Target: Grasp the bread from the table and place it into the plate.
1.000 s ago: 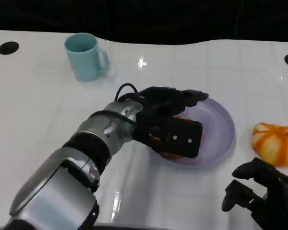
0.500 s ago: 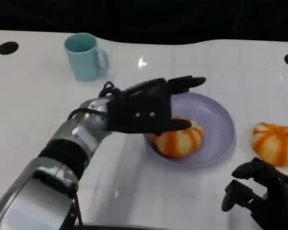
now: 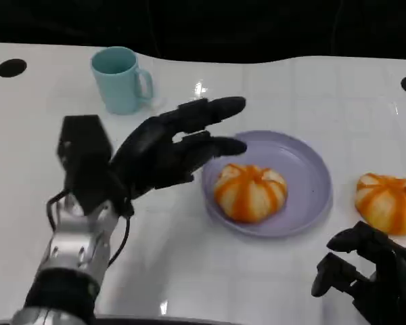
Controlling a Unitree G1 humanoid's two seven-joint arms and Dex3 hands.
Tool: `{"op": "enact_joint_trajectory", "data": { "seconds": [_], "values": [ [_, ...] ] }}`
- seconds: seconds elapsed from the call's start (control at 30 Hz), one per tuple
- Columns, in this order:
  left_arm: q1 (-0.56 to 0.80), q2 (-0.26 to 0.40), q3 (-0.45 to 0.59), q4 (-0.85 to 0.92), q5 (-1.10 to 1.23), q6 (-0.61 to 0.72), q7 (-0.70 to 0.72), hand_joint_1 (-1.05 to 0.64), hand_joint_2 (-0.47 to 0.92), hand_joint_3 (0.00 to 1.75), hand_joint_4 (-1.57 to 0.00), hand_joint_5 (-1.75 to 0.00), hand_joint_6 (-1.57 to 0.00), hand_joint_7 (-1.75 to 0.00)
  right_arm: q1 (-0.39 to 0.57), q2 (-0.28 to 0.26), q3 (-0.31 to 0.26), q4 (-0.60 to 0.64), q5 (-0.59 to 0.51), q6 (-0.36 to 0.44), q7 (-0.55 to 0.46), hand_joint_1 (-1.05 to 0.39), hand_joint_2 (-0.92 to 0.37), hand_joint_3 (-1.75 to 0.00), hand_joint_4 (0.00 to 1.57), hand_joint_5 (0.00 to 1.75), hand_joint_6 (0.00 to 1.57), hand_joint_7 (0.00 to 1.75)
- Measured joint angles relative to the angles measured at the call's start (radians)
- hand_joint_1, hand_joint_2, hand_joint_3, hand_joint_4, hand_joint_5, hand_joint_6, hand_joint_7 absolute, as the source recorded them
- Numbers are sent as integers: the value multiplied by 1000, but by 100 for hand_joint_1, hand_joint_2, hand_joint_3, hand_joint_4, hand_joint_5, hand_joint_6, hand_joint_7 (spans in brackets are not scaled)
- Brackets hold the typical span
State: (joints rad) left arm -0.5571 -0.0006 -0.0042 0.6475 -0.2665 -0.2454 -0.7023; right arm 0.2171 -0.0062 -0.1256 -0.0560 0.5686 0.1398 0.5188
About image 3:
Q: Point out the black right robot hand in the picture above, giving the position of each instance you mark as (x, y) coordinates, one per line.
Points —
(385, 271)

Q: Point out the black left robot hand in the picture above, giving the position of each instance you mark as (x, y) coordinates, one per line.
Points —
(155, 152)

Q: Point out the orange and white bread roll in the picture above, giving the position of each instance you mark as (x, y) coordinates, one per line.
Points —
(385, 203)
(250, 193)

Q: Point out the pale green mug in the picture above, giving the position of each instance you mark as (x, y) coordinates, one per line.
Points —
(116, 84)

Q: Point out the lilac plate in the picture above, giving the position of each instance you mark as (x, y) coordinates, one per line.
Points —
(308, 169)

